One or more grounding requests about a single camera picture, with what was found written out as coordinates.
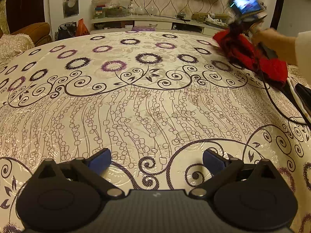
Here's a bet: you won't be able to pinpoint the orange plastic bag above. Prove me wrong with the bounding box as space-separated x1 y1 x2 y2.
75 18 88 37

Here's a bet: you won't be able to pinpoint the brown leather sofa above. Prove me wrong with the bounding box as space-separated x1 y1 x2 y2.
0 22 52 46

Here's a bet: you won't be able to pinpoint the red pants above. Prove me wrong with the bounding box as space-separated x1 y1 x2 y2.
213 28 261 66

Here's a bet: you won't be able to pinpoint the printed bedspread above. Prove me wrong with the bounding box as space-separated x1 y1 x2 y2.
0 28 311 233

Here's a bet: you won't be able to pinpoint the glass tray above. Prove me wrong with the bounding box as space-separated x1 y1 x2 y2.
106 6 129 17

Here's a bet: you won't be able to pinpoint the white TV cabinet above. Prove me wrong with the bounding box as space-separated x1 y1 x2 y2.
90 15 234 36

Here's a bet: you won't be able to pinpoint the black bag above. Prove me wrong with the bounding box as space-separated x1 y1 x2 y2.
57 22 77 40

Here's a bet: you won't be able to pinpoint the purple plastic stool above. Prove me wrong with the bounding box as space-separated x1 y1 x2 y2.
126 25 156 33

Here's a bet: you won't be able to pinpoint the clear lidded storage container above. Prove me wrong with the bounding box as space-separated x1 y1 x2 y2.
92 0 112 20

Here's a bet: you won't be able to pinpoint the cream fluffy pillow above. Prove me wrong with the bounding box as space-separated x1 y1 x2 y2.
0 34 34 61

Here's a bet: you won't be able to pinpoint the tea tray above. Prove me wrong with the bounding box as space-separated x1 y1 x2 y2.
192 12 231 26

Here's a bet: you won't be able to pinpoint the small green pot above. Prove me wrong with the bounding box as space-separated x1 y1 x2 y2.
175 12 191 22

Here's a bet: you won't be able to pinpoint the wall poster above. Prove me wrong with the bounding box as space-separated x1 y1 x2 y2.
62 0 79 18

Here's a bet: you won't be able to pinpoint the dark wooden door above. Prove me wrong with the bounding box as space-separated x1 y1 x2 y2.
270 0 285 31
6 0 45 36

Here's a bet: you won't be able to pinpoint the cream folded garment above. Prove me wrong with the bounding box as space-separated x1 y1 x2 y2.
286 76 311 124

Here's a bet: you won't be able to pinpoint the person's right hand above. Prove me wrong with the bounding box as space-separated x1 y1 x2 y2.
249 28 280 52

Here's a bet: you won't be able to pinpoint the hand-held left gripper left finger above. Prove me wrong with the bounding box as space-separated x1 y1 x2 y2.
33 149 124 200

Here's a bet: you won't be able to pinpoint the person's right forearm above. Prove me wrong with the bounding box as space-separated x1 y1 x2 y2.
274 30 311 70

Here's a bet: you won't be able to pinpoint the beige curtain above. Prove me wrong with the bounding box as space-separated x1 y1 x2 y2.
0 0 11 39

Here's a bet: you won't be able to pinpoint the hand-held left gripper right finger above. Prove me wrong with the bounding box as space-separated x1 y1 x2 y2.
189 149 283 200

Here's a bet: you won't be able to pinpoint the black pants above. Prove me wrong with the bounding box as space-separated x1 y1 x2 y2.
294 83 311 95

